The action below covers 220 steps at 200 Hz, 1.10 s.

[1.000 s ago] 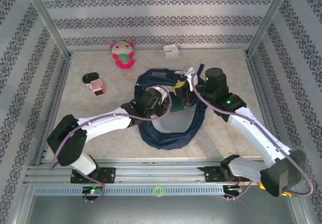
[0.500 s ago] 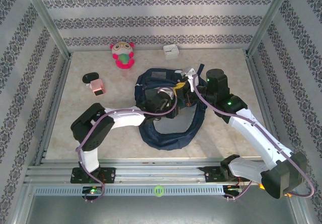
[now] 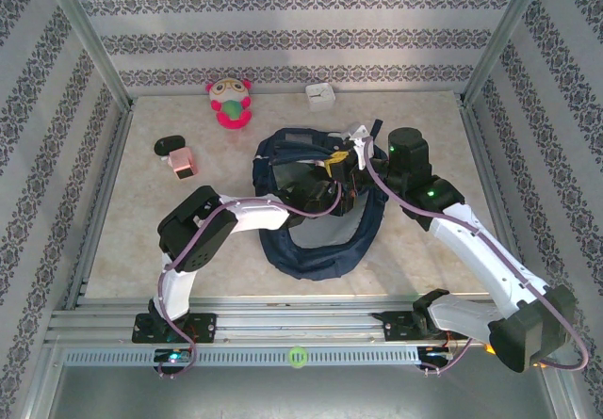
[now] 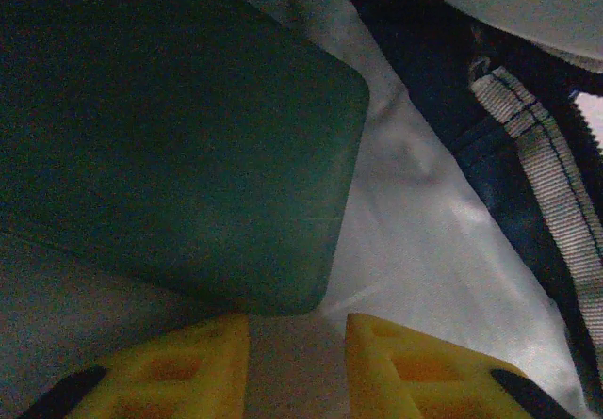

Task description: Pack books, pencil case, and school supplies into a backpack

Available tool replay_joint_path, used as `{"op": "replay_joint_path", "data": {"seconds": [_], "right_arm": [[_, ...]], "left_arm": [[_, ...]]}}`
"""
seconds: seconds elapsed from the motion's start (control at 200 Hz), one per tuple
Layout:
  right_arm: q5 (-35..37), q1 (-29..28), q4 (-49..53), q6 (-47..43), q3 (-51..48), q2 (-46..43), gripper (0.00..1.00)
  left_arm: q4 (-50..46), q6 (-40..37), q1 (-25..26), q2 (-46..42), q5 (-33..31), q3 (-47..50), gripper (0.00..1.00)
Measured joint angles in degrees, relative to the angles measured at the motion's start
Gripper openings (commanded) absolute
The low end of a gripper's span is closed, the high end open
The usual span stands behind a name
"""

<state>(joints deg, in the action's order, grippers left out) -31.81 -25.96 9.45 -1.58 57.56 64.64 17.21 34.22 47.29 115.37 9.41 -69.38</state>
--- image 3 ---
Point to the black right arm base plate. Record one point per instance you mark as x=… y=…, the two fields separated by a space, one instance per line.
x=396 y=327

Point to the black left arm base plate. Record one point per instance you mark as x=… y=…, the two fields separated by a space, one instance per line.
x=202 y=327

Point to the white square alarm clock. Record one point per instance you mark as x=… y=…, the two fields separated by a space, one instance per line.
x=320 y=96

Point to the black computer mouse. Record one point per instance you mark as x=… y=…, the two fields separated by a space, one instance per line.
x=169 y=145

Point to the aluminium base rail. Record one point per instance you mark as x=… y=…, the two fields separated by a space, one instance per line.
x=292 y=320

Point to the pink plush toy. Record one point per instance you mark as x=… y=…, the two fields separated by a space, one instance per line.
x=231 y=108

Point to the navy blue backpack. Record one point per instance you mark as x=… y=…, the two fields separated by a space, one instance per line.
x=320 y=263

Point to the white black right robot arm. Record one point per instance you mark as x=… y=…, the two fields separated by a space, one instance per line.
x=466 y=254

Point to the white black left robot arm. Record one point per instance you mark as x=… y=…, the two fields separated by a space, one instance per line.
x=254 y=214

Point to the pink box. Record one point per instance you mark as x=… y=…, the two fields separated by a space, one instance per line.
x=183 y=164

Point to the aluminium frame post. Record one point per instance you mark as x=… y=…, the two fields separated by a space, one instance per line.
x=91 y=37
x=500 y=37

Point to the aluminium side rail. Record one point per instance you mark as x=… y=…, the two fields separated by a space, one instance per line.
x=472 y=132
x=106 y=193

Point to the slotted metal strip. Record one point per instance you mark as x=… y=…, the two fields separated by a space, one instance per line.
x=235 y=357

